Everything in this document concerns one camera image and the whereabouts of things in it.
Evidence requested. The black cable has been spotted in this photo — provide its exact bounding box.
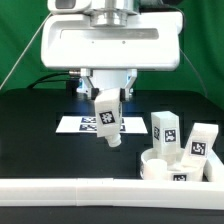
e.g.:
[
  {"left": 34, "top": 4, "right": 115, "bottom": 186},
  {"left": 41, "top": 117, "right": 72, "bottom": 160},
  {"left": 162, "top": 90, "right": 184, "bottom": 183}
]
[{"left": 27, "top": 72, "right": 83, "bottom": 90}]

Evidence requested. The white marker sheet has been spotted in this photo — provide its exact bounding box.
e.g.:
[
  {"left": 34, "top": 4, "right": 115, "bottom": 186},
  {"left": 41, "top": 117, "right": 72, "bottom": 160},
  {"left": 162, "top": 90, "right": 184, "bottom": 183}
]
[{"left": 56, "top": 116, "right": 148, "bottom": 134}]

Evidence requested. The white L-shaped obstacle frame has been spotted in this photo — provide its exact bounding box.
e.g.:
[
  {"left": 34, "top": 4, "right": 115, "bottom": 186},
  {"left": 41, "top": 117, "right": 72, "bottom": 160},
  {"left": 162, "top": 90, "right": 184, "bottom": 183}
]
[{"left": 0, "top": 153, "right": 224, "bottom": 210}]

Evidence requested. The white cable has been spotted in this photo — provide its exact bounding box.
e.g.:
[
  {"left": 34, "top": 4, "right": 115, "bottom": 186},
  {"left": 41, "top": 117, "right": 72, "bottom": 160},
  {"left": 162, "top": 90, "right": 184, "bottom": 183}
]
[{"left": 0, "top": 13, "right": 53, "bottom": 91}]

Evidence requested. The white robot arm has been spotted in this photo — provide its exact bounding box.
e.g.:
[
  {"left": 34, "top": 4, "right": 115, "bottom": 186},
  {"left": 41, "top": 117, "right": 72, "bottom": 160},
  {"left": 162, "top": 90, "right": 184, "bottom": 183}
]
[{"left": 41, "top": 0, "right": 184, "bottom": 98}]

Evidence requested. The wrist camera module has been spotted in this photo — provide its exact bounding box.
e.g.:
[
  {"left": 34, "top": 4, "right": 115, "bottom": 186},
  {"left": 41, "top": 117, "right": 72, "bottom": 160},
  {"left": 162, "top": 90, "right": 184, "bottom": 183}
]
[{"left": 47, "top": 0, "right": 92, "bottom": 14}]

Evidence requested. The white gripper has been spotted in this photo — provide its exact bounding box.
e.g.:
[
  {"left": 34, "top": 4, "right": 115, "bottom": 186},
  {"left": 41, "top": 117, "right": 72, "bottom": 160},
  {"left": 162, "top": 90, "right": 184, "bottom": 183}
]
[{"left": 41, "top": 12, "right": 183, "bottom": 100}]

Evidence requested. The white round stool seat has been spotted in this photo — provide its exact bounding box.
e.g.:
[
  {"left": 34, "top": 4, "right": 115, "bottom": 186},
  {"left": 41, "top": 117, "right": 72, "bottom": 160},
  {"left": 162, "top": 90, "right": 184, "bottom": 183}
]
[{"left": 140, "top": 148, "right": 203, "bottom": 182}]

